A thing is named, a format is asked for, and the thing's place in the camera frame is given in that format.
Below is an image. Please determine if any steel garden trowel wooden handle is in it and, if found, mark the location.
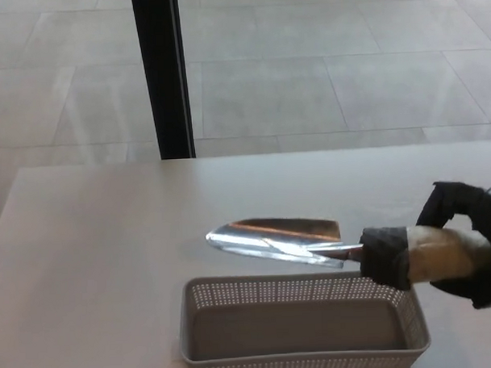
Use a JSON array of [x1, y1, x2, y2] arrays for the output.
[[205, 209, 491, 292]]

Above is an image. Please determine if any grey perforated plastic basket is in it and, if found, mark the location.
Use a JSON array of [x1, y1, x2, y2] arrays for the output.
[[177, 269, 432, 368]]

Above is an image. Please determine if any black vertical post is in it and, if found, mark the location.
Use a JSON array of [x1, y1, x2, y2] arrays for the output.
[[130, 0, 197, 161]]

